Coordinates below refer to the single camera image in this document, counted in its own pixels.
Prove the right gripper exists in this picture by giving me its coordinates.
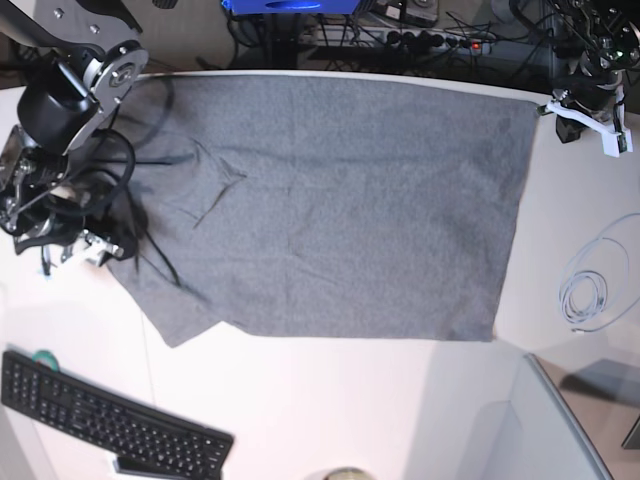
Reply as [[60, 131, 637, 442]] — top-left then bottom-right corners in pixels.
[[12, 189, 148, 260]]

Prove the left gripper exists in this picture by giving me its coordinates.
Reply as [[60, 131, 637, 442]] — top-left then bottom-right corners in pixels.
[[552, 74, 623, 144]]

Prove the grey t-shirt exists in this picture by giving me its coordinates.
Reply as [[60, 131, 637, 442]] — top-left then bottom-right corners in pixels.
[[111, 76, 536, 347]]

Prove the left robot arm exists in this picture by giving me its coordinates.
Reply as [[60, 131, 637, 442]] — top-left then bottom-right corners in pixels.
[[508, 1, 639, 157]]

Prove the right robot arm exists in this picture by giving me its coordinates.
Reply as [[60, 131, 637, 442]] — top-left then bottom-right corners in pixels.
[[1, 1, 149, 264]]

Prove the green tape roll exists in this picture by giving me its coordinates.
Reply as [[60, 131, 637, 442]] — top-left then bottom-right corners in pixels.
[[31, 350, 60, 372]]

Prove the black computer keyboard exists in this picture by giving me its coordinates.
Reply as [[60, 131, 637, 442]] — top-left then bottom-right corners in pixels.
[[1, 350, 234, 479]]

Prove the white power strip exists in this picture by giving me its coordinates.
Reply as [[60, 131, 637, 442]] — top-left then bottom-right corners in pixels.
[[306, 24, 498, 55]]

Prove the blue box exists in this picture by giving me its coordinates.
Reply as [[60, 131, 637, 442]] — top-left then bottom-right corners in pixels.
[[221, 0, 359, 15]]

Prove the round tan object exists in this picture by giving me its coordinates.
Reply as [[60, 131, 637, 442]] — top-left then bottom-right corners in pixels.
[[322, 467, 373, 480]]

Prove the coiled white cable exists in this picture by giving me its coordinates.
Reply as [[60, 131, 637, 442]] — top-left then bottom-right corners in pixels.
[[557, 212, 640, 334]]

